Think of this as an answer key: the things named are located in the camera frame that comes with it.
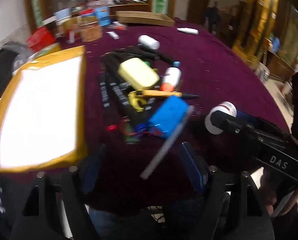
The light blue cup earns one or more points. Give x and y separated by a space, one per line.
62 13

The blue container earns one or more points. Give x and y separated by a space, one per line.
276 43

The clear jar blue label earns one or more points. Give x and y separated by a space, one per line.
100 3

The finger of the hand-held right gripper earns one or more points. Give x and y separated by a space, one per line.
249 118
229 125

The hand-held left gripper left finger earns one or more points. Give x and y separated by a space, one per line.
93 163

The grey transparent pen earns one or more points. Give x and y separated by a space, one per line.
166 145

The maroon tablecloth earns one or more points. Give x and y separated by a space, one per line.
214 67

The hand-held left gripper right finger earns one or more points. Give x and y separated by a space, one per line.
192 167

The red plastic bag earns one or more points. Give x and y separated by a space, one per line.
40 38

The metal bucket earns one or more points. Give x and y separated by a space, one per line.
262 72

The yellow plastic clip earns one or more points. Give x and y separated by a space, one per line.
135 101

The white bottle red label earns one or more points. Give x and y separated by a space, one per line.
226 108

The gold packaging box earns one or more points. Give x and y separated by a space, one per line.
68 25

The yellow and black pen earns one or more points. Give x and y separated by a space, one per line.
164 94

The group of black markers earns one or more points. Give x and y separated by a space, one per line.
113 85

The person's right forearm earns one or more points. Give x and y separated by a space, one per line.
292 201

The red and white packet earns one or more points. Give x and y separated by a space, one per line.
118 26

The white pill bottle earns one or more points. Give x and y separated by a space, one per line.
149 42

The blue battery pack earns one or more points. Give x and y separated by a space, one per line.
167 116

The red and white small box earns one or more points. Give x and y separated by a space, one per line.
71 37

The yellow taped cardboard tray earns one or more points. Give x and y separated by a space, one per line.
38 110

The yellow tape roll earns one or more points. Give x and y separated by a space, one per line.
48 50

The small white squeeze tube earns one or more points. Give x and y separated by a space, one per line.
113 35

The flat brown cardboard box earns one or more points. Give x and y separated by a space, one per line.
144 18

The white bottle orange cap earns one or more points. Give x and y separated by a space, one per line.
172 77

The brown filled jar red lid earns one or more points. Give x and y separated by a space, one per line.
90 27

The white plastic tube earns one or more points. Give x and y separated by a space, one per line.
187 30

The black bag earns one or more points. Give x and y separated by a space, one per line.
2 65

